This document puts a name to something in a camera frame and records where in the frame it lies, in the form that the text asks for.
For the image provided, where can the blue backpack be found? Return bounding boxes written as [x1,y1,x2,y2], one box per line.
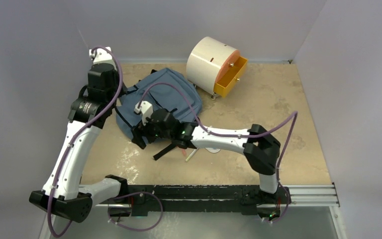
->
[115,68,202,160]

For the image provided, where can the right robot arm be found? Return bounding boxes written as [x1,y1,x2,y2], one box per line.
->
[131,107,281,203]

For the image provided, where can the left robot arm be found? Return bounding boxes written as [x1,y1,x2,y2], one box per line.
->
[29,63,128,223]

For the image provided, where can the blister pack with blue items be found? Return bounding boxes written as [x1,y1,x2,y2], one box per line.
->
[206,148,220,153]

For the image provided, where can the white marker pen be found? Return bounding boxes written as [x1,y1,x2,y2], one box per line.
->
[185,148,198,162]

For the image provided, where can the cream round drawer cabinet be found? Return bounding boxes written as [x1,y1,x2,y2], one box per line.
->
[186,36,241,95]

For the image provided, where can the yellow open drawer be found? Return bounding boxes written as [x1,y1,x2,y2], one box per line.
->
[214,57,248,98]

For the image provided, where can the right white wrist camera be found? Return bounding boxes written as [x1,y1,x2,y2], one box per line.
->
[133,101,153,122]

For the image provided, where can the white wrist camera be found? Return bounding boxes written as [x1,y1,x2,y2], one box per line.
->
[89,48,116,69]
[133,101,153,122]

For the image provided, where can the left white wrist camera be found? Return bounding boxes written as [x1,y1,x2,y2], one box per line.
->
[89,48,116,69]

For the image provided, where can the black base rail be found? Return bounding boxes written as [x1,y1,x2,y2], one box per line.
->
[103,185,291,217]

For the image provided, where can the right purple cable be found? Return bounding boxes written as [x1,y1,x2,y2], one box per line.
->
[137,82,299,225]

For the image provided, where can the aluminium frame rail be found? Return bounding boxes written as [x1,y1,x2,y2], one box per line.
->
[47,183,340,208]

